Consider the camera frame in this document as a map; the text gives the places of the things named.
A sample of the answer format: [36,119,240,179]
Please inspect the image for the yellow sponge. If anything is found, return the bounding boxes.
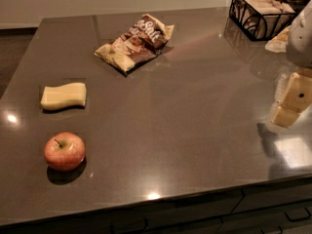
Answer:
[40,82,87,110]

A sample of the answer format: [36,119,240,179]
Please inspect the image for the dark cabinet drawers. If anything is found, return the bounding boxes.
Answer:
[0,178,312,234]

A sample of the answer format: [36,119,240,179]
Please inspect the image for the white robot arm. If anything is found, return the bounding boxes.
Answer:
[270,1,312,128]

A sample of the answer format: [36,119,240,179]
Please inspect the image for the black wire basket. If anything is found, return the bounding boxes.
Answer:
[228,0,298,42]

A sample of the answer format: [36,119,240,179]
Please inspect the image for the brown chip bag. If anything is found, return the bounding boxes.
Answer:
[95,14,175,73]

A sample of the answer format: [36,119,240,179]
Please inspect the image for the red apple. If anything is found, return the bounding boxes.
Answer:
[44,133,86,172]

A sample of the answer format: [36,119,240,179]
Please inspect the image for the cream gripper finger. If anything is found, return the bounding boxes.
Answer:
[275,74,290,101]
[271,72,312,128]

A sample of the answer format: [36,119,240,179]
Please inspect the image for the pale packet beside basket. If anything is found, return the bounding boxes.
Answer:
[265,26,290,53]

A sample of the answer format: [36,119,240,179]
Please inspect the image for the napkin stack in basket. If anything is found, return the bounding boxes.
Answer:
[236,0,296,39]

